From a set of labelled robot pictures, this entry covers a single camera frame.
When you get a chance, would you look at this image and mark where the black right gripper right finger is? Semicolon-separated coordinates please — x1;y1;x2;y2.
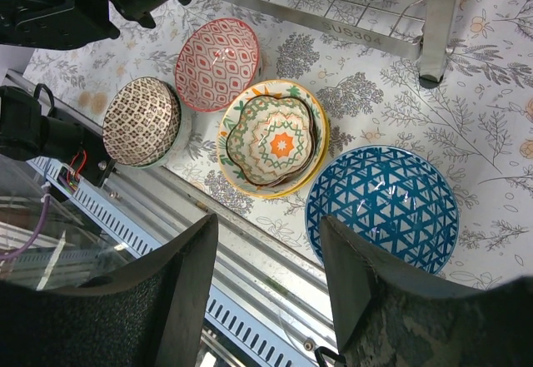
318;216;532;366

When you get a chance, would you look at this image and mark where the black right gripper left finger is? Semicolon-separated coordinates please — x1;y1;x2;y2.
1;214;218;366

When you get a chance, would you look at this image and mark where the blue triangle patterned bowl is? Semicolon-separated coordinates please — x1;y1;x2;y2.
305;146;459;275

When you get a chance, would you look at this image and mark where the steel two-tier dish rack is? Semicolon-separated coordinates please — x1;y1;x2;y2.
220;0;459;89

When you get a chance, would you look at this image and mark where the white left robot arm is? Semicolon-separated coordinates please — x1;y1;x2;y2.
1;0;191;187

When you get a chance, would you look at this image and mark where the brown lattice patterned bowl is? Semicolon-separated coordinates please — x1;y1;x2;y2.
102;77;192;169

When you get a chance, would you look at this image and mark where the red patterned bowl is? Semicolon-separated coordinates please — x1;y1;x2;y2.
175;17;263;112

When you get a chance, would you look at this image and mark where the scalloped green orange bowl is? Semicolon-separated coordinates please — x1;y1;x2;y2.
226;95;316;187

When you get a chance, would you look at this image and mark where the yellow rimmed floral bowl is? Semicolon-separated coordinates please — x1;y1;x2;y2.
217;80;330;199

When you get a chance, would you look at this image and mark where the aluminium rail frame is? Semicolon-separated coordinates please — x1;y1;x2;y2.
1;157;336;366

